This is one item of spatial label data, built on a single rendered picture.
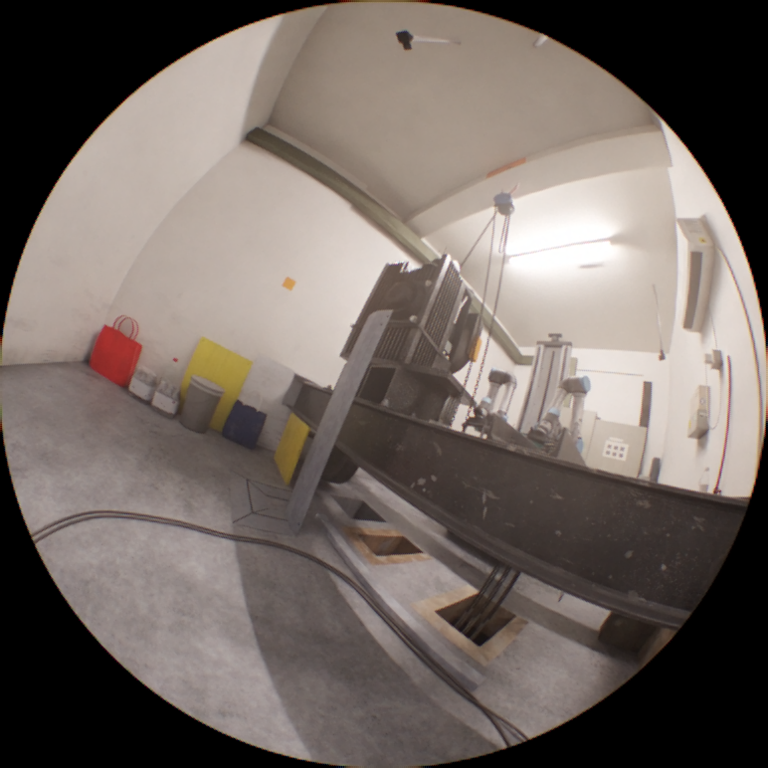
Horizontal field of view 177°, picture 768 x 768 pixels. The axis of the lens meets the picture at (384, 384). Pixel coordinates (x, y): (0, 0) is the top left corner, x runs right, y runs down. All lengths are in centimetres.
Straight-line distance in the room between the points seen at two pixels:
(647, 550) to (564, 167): 223
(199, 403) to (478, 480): 166
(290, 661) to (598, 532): 72
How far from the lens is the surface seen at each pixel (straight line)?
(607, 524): 62
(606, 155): 229
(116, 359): 221
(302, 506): 110
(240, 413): 199
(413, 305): 128
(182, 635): 68
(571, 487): 63
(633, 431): 380
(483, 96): 233
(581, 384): 177
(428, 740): 72
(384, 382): 134
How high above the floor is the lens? 60
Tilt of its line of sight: 9 degrees up
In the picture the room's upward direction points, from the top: 23 degrees clockwise
